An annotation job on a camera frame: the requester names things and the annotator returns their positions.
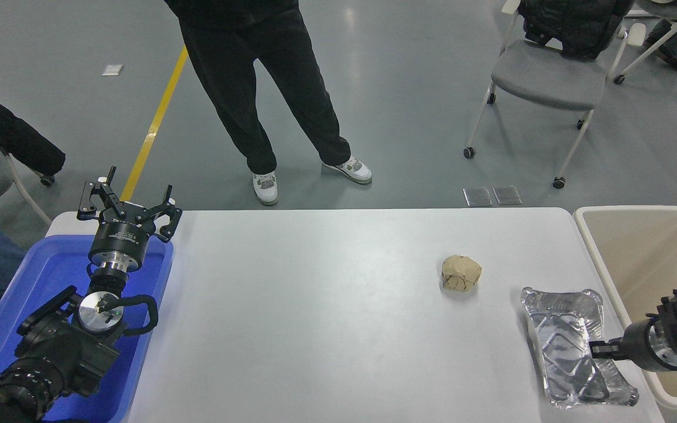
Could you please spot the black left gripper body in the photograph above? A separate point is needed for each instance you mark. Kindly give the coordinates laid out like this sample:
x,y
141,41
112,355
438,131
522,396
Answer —
x,y
121,238

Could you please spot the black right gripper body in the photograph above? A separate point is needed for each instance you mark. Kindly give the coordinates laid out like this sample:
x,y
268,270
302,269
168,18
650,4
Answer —
x,y
637,346

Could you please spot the silver foil tray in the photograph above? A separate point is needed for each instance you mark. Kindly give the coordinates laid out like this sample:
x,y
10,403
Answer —
x,y
562,329

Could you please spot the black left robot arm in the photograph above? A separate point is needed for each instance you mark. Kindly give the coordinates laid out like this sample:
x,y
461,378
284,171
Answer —
x,y
62,352

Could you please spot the square metal floor plate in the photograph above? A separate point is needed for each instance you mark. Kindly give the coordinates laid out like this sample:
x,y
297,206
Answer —
x,y
507,194
477,196

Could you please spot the blue plastic tray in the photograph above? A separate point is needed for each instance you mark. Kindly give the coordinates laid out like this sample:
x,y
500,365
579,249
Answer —
x,y
44,264

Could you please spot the large pale plastic bin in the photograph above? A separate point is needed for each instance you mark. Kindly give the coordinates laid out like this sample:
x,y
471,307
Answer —
x,y
650,252

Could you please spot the standing person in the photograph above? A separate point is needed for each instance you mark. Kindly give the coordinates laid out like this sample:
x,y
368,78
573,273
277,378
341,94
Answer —
x,y
244,70

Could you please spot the crumpled tan paper ball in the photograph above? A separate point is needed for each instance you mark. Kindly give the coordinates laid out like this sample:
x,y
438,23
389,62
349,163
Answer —
x,y
461,273

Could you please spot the black jacket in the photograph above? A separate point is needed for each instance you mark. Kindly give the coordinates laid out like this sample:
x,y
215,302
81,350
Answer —
x,y
573,23

